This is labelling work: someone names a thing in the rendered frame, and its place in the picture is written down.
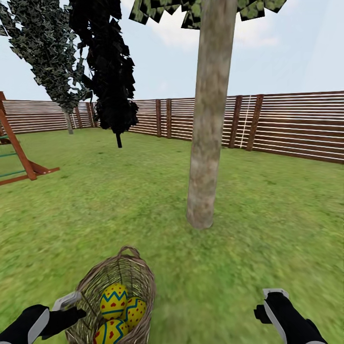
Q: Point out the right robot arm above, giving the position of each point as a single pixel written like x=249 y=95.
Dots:
x=291 y=326

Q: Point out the wicker basket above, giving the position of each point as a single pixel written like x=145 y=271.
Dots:
x=140 y=334

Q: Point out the tree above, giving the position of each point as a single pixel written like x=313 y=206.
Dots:
x=216 y=21
x=46 y=42
x=96 y=22

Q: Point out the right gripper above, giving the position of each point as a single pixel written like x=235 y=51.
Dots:
x=261 y=314

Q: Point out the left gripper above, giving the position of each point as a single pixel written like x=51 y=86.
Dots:
x=66 y=319

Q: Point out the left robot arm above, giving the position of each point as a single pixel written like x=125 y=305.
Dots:
x=37 y=320

